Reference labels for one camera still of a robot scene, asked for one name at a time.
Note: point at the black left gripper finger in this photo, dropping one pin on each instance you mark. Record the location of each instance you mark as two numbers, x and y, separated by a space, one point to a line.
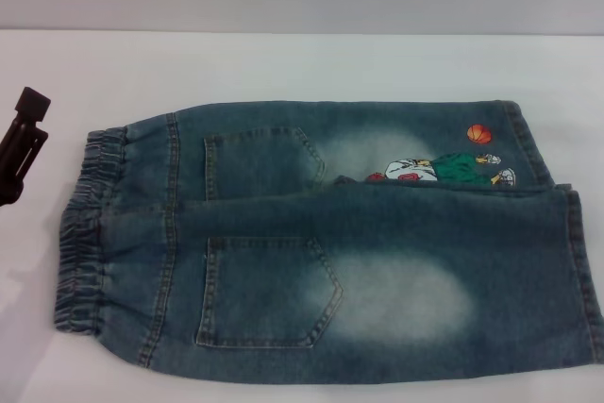
28 139

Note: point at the blue denim shorts with print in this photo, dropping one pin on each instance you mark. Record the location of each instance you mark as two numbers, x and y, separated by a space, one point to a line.
368 252

